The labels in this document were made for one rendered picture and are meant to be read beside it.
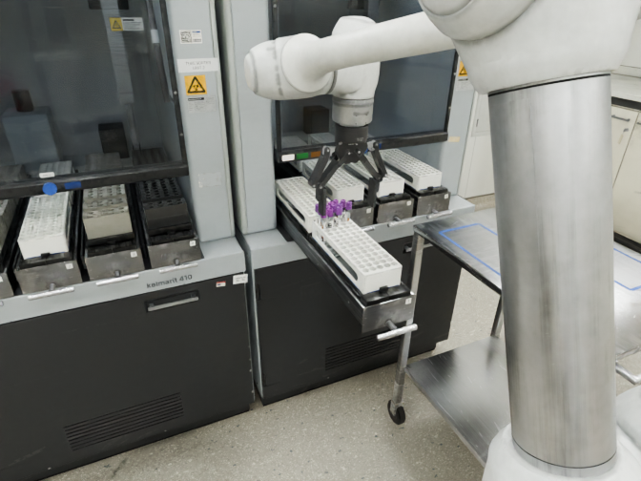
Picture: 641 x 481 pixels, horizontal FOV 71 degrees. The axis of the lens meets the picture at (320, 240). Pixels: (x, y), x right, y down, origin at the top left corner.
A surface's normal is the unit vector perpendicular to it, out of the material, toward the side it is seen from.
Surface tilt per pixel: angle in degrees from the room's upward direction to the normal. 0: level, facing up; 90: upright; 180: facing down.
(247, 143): 90
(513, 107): 87
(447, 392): 0
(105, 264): 90
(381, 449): 0
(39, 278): 90
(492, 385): 0
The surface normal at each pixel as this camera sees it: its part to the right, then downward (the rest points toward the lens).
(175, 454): 0.01, -0.88
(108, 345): 0.40, 0.45
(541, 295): -0.61, 0.26
